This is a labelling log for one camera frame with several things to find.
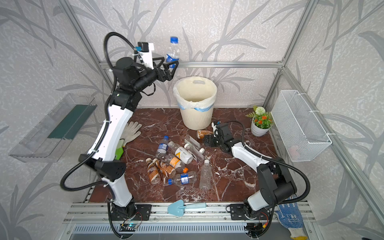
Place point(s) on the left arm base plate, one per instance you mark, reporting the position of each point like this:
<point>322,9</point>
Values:
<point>139,212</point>

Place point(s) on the brown coffee drink bottle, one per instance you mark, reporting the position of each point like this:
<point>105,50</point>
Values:
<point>202,133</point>

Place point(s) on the light blue garden trowel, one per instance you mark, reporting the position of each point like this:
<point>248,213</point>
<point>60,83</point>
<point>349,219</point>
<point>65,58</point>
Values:
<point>178,208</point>

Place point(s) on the clear bottle orange label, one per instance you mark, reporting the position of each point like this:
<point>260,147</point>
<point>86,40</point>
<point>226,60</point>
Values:
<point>175,162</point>

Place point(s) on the brown bottle white cap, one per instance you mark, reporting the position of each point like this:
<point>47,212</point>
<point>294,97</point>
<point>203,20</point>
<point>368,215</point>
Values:
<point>153,173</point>

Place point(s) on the translucent white bin liner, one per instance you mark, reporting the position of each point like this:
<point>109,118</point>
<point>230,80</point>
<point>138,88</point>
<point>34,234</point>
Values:
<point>196,93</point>

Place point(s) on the white knit glove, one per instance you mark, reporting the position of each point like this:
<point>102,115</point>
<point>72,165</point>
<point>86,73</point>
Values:
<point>130,133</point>

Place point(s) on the clear rectangular green-label bottle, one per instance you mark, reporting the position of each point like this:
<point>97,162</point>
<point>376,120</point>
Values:
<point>194,148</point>

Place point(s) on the white wire mesh basket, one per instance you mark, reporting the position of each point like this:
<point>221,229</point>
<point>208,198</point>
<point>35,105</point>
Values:
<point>303,135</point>

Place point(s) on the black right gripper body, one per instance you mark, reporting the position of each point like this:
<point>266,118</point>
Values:
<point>216,140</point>

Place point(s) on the white ribbed flower pot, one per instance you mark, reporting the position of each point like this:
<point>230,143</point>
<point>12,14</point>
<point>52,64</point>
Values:
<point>256,131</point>

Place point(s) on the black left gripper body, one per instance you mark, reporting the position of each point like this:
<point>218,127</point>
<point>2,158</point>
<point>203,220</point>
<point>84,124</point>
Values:
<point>161,72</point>

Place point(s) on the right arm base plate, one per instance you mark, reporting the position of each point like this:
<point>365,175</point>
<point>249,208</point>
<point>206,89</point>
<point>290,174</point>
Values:
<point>241,212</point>

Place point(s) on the crushed clear bottle blue label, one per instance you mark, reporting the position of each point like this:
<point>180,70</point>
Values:
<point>182,179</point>

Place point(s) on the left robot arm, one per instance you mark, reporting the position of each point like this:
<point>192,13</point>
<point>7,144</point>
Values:
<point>131,77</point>

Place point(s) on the white ribbed trash bin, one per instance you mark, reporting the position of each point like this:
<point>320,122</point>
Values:
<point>195,120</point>

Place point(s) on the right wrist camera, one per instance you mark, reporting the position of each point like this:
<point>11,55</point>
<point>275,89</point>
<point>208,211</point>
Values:
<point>214,126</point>

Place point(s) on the green circuit board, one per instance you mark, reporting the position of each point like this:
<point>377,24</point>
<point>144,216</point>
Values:
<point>129,227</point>

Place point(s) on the artificial green flower plant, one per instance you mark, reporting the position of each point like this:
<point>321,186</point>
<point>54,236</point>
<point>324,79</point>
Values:
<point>261,118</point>

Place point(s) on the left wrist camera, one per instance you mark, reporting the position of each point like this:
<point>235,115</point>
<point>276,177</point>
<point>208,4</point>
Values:
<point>145,55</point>

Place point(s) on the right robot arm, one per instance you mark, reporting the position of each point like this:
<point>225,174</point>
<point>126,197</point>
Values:
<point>276,183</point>

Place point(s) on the clear bottle blue cap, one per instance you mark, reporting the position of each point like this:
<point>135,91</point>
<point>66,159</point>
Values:
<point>174,50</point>

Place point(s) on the clear bottle white yellow label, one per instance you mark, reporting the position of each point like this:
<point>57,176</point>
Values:
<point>185,156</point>

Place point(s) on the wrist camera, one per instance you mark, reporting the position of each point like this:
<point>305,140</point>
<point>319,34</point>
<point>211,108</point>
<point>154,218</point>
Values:
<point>145,55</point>
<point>214,126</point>

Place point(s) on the clear wall shelf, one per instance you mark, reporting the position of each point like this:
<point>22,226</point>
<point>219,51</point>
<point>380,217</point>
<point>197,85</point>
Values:
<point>50,138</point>

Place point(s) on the empty clear bottle white cap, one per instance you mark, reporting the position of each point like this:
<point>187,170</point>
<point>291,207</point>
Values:
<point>205,176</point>

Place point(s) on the blue dotted work glove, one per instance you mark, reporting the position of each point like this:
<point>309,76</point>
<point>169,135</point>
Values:
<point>290,217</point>

